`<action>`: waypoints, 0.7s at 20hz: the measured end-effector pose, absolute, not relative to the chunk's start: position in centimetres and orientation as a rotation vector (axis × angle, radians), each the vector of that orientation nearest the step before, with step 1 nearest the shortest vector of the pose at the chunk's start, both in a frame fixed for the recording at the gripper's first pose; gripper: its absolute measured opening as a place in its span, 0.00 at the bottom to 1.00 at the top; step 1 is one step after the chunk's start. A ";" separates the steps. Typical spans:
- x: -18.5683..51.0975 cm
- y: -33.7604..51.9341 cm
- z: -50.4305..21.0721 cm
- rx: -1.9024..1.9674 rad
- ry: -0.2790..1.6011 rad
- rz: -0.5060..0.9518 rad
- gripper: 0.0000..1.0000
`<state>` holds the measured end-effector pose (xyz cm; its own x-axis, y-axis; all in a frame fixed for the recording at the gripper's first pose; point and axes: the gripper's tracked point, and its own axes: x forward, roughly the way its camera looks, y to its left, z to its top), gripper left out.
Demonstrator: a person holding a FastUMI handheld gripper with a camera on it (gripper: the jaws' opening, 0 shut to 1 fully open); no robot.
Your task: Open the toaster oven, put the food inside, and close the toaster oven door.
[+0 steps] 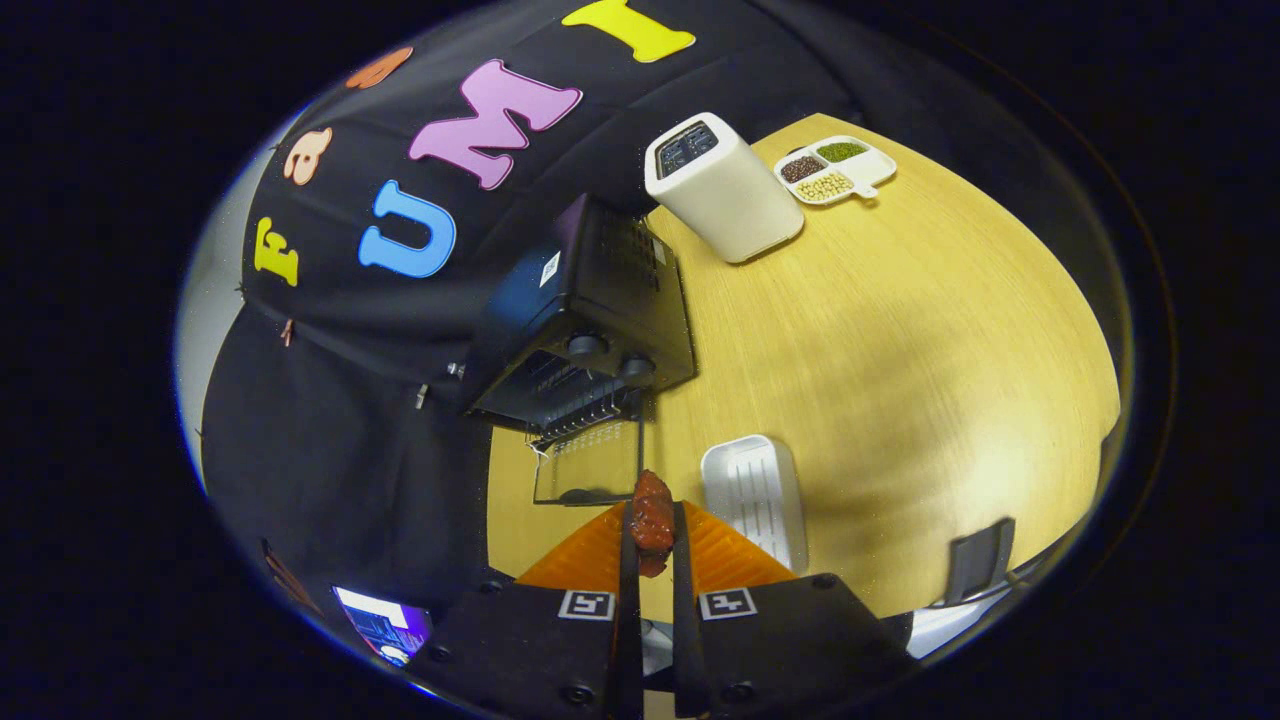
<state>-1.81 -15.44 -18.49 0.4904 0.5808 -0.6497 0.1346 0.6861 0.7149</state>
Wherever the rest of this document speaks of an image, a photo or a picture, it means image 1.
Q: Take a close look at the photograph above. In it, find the white ribbed tray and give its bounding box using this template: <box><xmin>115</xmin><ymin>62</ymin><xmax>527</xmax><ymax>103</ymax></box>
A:
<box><xmin>700</xmin><ymin>434</ymin><xmax>809</xmax><ymax>576</ymax></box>

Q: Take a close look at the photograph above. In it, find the brown grilled steak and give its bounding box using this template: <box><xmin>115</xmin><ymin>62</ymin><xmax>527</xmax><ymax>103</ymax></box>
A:
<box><xmin>630</xmin><ymin>470</ymin><xmax>678</xmax><ymax>579</ymax></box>

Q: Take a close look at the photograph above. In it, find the white slot toaster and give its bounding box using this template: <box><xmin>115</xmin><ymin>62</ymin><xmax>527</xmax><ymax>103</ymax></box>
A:
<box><xmin>644</xmin><ymin>112</ymin><xmax>805</xmax><ymax>265</ymax></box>

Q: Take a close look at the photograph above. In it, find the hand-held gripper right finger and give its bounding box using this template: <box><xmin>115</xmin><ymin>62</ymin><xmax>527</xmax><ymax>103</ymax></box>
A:
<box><xmin>670</xmin><ymin>500</ymin><xmax>916</xmax><ymax>720</ymax></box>

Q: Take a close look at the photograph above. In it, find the white divided bean dish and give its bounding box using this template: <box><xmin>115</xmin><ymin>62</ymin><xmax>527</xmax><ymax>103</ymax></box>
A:
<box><xmin>773</xmin><ymin>135</ymin><xmax>898</xmax><ymax>207</ymax></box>

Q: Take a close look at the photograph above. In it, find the dark chair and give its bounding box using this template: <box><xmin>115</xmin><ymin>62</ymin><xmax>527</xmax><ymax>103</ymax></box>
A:
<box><xmin>945</xmin><ymin>517</ymin><xmax>1016</xmax><ymax>606</ymax></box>

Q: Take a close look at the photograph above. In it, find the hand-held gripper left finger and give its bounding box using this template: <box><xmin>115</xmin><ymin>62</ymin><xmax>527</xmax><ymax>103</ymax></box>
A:
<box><xmin>405</xmin><ymin>500</ymin><xmax>646</xmax><ymax>720</ymax></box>

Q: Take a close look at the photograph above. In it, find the black backdrop cloth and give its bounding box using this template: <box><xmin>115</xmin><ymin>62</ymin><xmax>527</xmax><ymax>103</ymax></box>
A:
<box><xmin>200</xmin><ymin>0</ymin><xmax>861</xmax><ymax>641</ymax></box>

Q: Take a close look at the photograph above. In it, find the lit screen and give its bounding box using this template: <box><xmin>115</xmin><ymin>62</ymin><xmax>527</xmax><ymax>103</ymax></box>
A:
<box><xmin>333</xmin><ymin>586</ymin><xmax>433</xmax><ymax>666</ymax></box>

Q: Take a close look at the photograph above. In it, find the black toaster oven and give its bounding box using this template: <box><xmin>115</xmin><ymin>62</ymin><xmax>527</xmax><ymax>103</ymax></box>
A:
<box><xmin>460</xmin><ymin>193</ymin><xmax>698</xmax><ymax>506</ymax></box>

